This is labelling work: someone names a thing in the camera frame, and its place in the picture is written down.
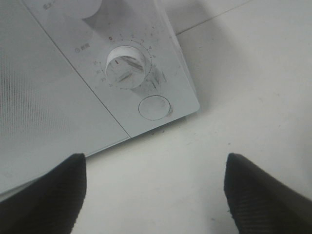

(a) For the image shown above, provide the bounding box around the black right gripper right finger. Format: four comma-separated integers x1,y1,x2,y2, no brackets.
224,153,312,234

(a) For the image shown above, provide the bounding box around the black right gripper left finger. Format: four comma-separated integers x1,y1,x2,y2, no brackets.
0,154,87,234

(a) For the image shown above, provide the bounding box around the white microwave door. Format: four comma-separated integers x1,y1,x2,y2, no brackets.
0,0,128,193

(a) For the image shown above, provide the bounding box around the round door release button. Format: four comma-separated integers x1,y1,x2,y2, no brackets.
138,95,171,121

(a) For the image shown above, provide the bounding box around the white microwave oven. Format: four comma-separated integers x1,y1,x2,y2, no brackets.
0,0,200,195

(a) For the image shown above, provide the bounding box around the white lower timer knob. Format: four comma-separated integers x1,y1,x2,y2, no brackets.
105,45,151,89

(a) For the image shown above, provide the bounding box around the white upper microwave knob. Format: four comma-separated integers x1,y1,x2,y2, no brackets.
58,0,102,19

